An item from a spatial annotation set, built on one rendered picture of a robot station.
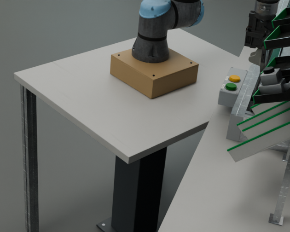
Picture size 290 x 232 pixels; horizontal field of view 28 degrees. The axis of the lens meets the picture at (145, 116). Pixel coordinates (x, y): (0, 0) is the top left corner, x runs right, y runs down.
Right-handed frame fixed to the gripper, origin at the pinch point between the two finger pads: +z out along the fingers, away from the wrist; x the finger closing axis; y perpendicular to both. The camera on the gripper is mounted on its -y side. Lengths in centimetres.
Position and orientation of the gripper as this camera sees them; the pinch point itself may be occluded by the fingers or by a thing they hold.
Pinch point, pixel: (263, 68)
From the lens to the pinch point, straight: 205.1
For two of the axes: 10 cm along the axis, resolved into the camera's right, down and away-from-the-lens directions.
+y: -9.4, -1.9, 2.7
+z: -0.3, 8.7, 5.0
